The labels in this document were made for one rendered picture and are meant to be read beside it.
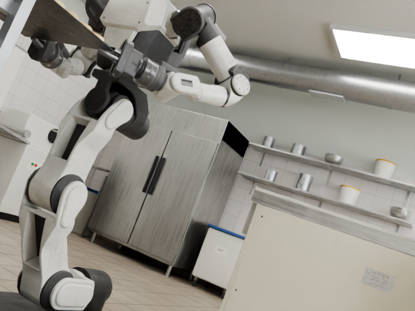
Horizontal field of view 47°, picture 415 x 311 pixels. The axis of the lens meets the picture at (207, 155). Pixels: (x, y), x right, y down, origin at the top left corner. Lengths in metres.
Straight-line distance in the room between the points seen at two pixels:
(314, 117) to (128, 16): 5.03
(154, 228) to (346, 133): 2.75
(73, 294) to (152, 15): 1.01
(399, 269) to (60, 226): 1.21
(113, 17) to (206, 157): 4.17
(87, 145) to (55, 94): 5.28
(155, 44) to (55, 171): 0.56
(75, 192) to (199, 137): 4.49
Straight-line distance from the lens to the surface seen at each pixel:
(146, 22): 1.69
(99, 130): 1.63
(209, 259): 5.81
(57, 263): 1.73
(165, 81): 1.50
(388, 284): 1.91
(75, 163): 1.63
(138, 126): 1.82
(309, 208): 1.95
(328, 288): 1.91
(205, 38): 1.69
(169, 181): 5.95
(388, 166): 5.95
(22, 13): 1.17
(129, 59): 1.47
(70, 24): 1.38
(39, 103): 6.75
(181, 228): 5.74
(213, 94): 1.61
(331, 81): 5.55
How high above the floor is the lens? 0.65
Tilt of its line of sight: 9 degrees up
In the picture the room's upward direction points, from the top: 21 degrees clockwise
